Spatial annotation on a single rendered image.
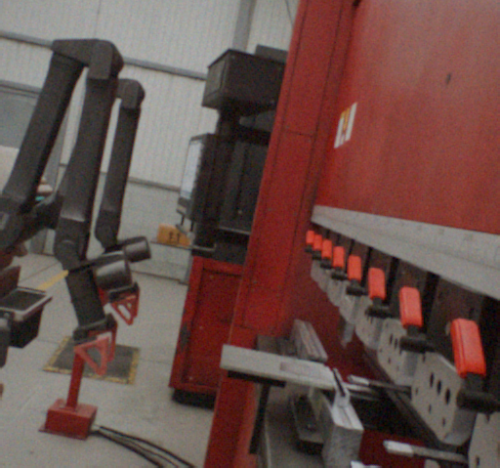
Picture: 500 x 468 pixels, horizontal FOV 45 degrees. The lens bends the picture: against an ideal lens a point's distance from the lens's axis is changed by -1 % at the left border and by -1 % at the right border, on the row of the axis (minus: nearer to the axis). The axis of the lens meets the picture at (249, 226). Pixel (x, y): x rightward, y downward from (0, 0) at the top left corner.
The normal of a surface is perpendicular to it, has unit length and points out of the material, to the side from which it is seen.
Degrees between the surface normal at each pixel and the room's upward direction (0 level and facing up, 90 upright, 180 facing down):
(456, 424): 90
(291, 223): 90
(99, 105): 93
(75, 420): 90
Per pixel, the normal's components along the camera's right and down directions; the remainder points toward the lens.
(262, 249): 0.00, 0.05
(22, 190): 0.18, -0.10
